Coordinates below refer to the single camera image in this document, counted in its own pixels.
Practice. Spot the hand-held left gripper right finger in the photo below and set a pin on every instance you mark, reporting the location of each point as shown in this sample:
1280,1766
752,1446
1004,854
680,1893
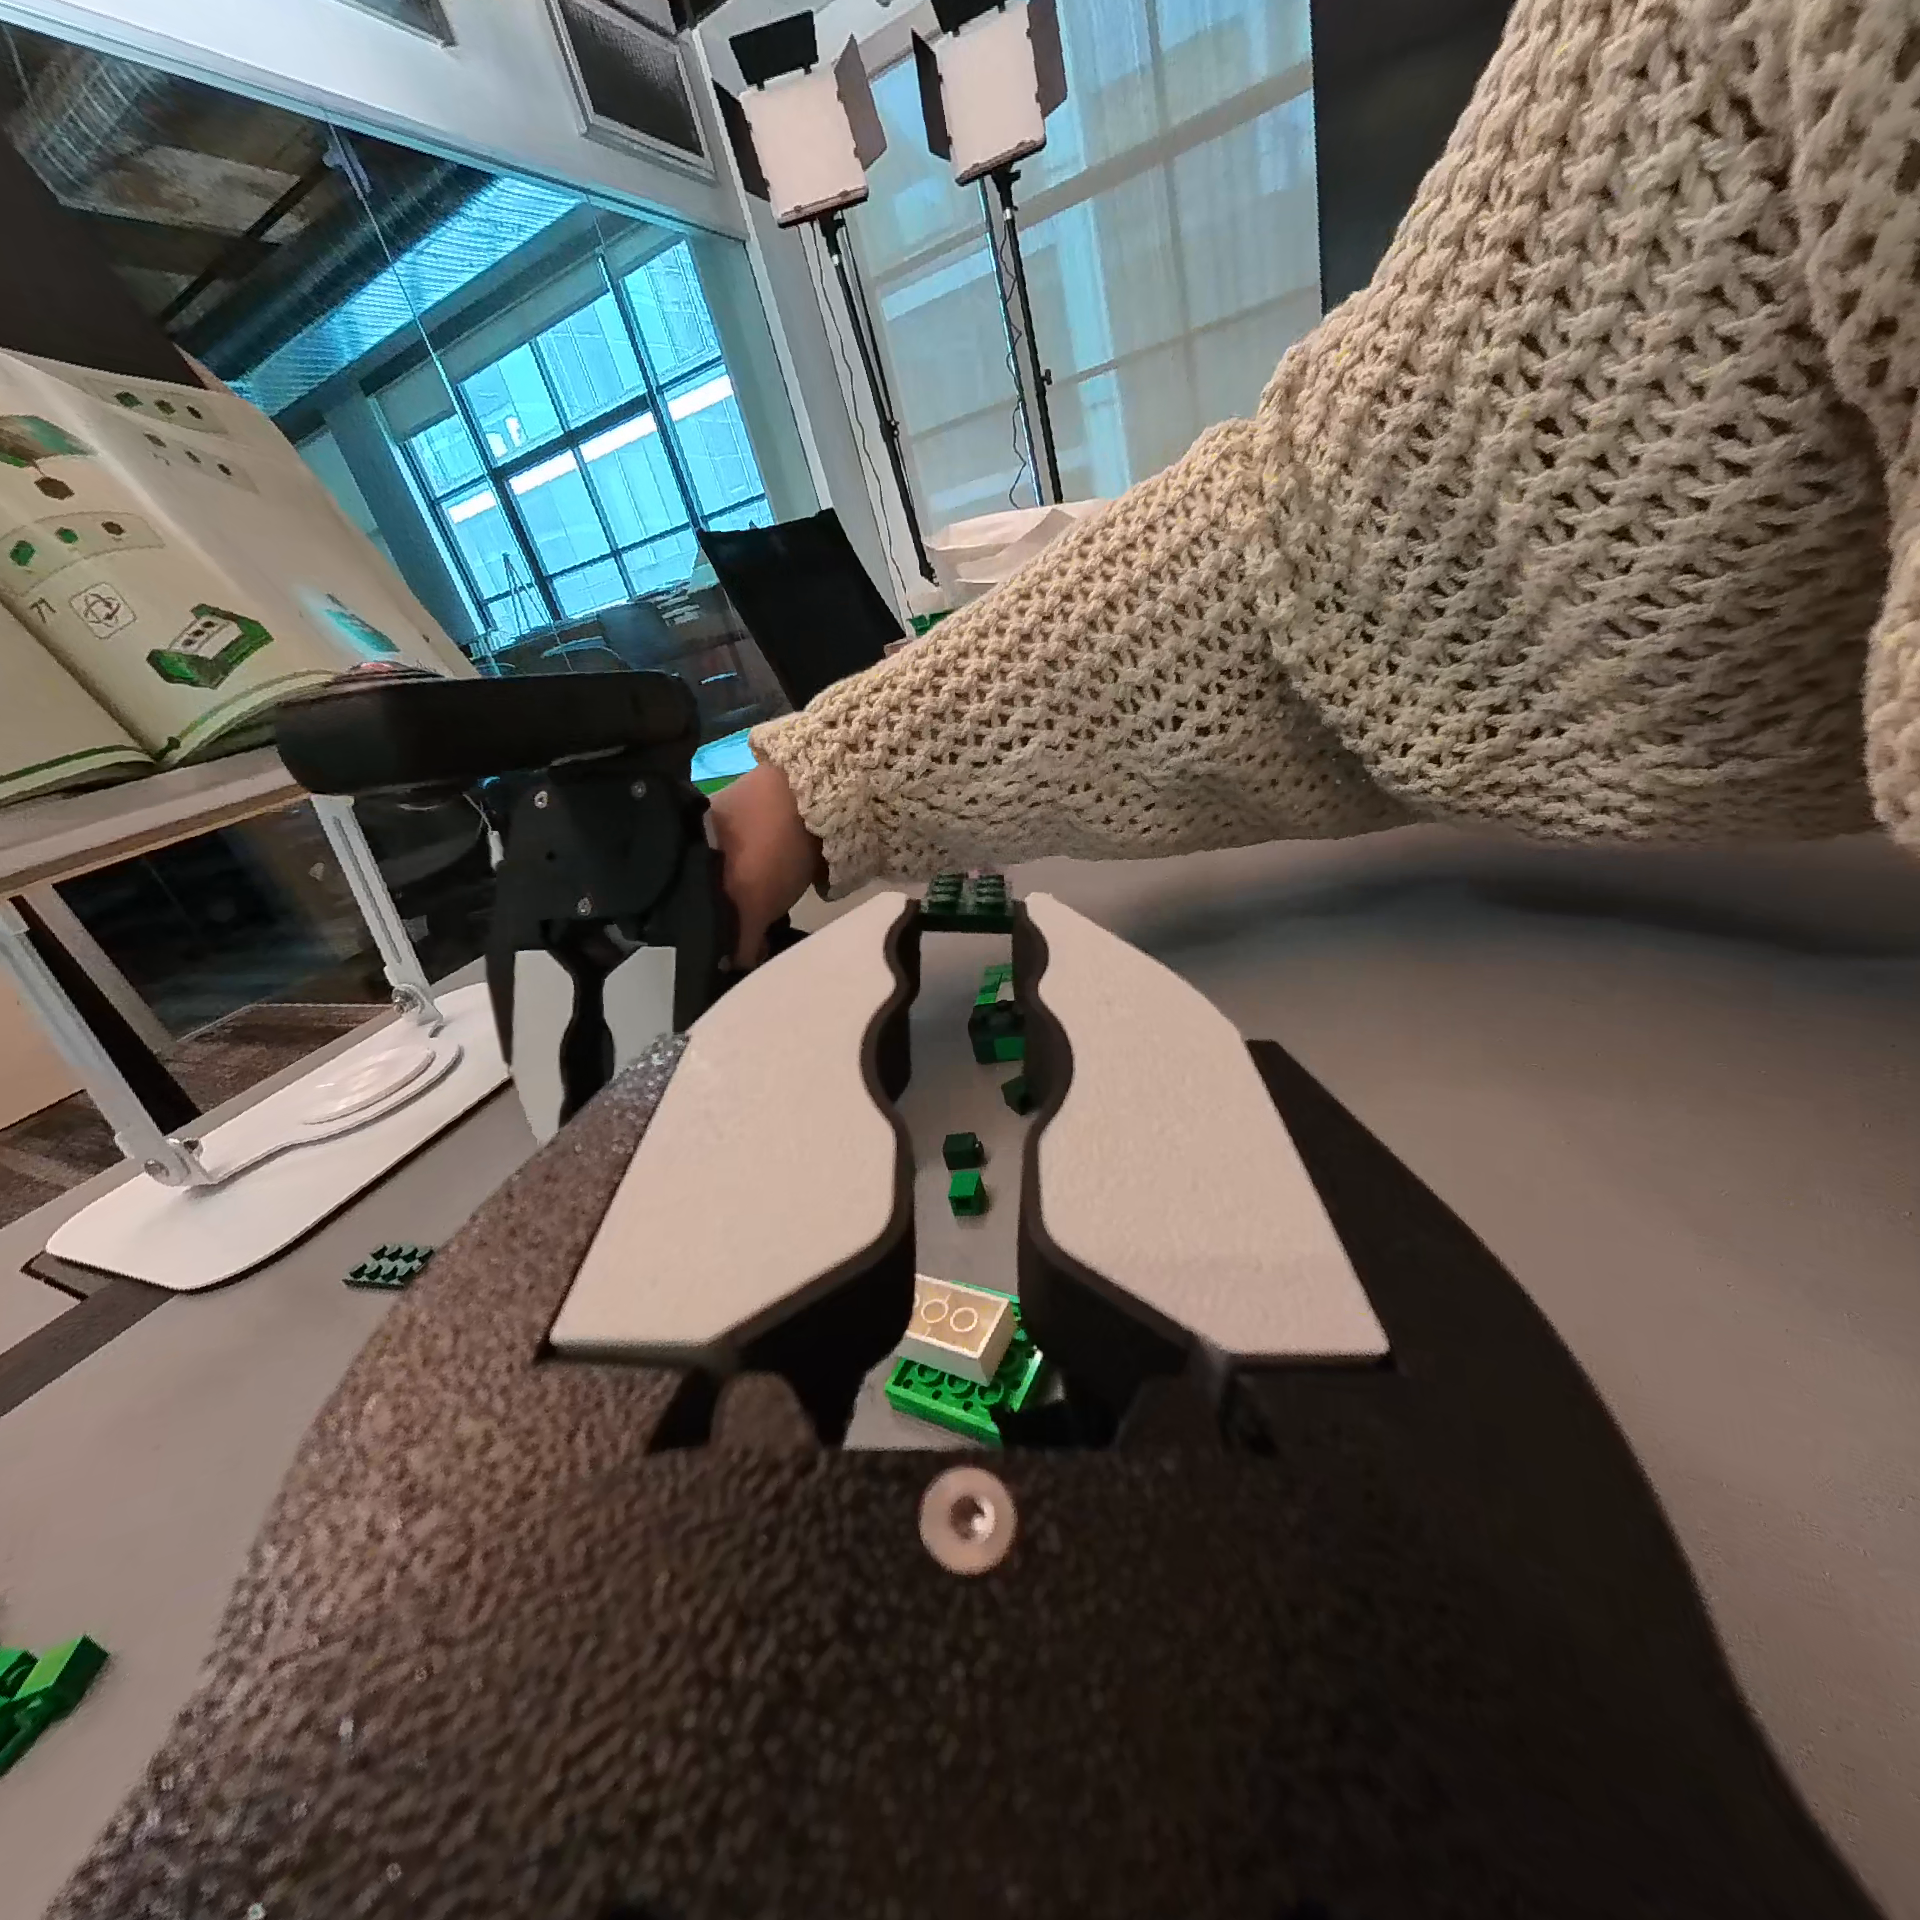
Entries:
1201,1185

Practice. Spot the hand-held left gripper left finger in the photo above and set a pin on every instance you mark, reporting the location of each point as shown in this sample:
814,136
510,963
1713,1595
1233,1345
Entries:
734,1169

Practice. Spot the white lego brick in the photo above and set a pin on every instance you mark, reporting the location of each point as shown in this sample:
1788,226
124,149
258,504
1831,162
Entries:
961,1328

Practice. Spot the bright green square lego plate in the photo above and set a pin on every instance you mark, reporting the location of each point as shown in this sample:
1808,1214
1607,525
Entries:
938,1396

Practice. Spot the person's right forearm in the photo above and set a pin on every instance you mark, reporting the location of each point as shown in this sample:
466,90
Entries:
1349,525

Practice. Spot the small green lego cube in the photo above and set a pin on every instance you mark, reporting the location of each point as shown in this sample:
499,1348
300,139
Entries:
966,1195

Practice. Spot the dark green lego plate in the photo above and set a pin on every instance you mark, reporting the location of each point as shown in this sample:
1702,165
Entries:
390,1267

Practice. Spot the open lego instruction booklet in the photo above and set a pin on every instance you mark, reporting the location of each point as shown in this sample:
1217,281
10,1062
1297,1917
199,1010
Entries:
150,496

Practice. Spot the person's right hand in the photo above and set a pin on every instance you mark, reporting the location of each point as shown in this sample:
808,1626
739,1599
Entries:
766,855

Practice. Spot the black flat panel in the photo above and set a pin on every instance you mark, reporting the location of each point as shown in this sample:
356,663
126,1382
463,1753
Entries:
794,615

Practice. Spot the pile of dark green bricks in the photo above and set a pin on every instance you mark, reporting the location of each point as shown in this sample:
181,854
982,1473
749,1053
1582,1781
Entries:
973,898

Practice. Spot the studio light on stand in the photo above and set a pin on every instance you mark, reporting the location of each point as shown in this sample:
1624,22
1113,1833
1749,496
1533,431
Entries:
993,90
810,134

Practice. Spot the group of bright green tiles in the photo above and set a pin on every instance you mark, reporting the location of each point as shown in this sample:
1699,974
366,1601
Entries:
52,1674

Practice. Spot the wall air vent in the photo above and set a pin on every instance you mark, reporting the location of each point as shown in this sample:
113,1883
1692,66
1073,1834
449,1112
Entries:
629,75

